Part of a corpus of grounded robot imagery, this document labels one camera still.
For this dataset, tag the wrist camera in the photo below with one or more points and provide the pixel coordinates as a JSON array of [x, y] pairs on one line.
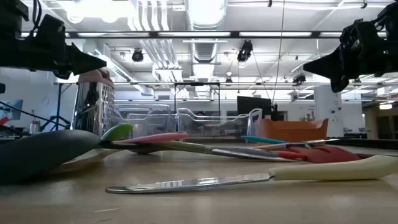
[[356, 31], [49, 31]]

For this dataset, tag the white pillar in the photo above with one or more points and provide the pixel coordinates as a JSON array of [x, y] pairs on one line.
[[328, 109]]

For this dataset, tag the black ceiling spotlight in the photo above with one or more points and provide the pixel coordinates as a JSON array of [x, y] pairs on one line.
[[299, 79], [137, 56]]

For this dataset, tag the orange plastic bin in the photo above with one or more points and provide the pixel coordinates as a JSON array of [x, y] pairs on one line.
[[295, 130]]

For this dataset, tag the green small silicone spatula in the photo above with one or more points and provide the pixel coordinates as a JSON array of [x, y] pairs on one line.
[[118, 132]]

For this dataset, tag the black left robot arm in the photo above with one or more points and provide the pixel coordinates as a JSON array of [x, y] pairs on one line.
[[12, 9]]

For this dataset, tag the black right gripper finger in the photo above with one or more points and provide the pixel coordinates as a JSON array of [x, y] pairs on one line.
[[326, 63]]

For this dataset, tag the black background monitor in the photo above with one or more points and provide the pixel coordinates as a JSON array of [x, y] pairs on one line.
[[253, 105]]

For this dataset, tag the pink small silicone spatula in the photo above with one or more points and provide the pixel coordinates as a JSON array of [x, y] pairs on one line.
[[155, 137]]

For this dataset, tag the blue stand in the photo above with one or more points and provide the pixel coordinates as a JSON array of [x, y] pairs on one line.
[[58, 102]]

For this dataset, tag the clear plastic bin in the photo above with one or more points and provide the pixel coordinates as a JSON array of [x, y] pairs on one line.
[[217, 123], [143, 121]]

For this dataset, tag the metal bottle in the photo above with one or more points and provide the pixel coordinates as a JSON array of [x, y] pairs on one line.
[[35, 127]]

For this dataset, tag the black silicone spoon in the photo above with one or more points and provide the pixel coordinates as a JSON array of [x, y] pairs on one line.
[[37, 155]]

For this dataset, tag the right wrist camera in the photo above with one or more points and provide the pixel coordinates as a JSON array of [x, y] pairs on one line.
[[356, 31]]

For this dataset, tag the black hanging overhead camera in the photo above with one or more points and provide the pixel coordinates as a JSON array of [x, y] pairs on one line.
[[245, 49]]

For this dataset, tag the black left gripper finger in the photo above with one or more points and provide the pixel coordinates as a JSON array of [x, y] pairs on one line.
[[87, 60]]

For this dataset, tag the wall screen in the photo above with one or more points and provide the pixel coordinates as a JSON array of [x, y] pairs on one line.
[[12, 109]]

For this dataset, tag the red small silicone spatula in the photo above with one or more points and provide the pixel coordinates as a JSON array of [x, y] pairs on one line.
[[289, 155]]

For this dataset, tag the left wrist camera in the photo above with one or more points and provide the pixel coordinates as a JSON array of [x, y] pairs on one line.
[[49, 31]]

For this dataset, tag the red slotted silicone spoon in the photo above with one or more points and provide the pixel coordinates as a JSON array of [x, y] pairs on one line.
[[326, 154]]

